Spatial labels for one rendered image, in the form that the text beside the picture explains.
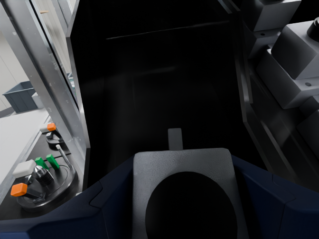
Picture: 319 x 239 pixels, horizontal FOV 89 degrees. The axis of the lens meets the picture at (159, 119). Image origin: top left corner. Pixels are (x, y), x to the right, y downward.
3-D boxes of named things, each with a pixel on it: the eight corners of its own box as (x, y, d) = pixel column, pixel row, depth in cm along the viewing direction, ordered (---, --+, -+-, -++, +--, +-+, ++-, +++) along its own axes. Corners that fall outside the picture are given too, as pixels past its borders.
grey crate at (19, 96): (74, 100, 189) (65, 81, 176) (14, 114, 178) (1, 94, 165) (79, 88, 224) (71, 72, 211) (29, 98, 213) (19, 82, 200)
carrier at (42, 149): (98, 150, 58) (86, 121, 51) (25, 170, 54) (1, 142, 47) (100, 117, 78) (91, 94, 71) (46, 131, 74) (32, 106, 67)
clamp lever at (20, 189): (43, 199, 38) (20, 192, 32) (33, 202, 38) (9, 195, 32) (44, 184, 40) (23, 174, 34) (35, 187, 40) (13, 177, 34)
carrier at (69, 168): (96, 217, 38) (74, 184, 31) (-23, 259, 34) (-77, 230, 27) (98, 150, 58) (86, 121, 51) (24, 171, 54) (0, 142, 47)
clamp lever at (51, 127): (64, 138, 58) (52, 127, 52) (58, 140, 58) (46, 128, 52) (64, 130, 61) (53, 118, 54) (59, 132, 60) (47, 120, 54)
